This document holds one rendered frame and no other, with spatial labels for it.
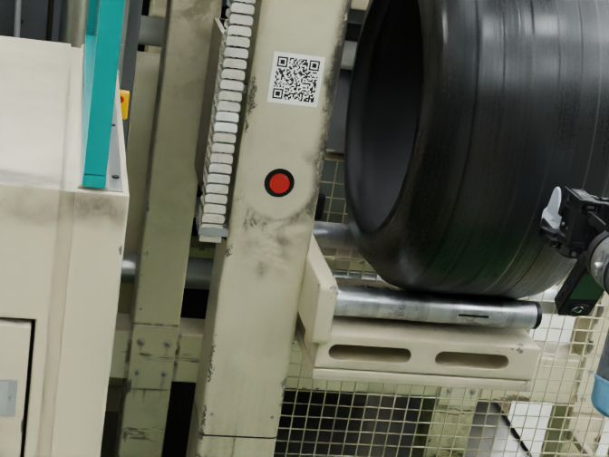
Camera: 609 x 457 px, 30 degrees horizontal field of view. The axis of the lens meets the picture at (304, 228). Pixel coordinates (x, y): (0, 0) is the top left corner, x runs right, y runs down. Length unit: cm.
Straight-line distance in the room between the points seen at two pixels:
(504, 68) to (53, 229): 78
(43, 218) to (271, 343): 91
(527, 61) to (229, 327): 62
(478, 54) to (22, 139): 70
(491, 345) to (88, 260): 95
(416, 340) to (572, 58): 48
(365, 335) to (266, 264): 19
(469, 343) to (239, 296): 36
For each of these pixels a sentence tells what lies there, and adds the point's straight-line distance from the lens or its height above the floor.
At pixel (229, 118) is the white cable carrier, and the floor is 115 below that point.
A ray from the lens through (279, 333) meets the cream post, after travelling 181.
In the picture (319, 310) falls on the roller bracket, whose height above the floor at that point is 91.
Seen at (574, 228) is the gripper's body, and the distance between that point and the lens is 146.
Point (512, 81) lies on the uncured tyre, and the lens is 155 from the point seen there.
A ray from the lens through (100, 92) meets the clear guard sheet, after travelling 92.
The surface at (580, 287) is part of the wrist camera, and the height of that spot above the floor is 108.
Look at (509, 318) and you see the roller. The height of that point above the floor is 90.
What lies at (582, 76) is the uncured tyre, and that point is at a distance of 160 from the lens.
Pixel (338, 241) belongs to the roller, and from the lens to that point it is 198.
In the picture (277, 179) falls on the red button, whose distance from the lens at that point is 170.
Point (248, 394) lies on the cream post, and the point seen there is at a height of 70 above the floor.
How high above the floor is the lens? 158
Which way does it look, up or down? 20 degrees down
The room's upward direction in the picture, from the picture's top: 10 degrees clockwise
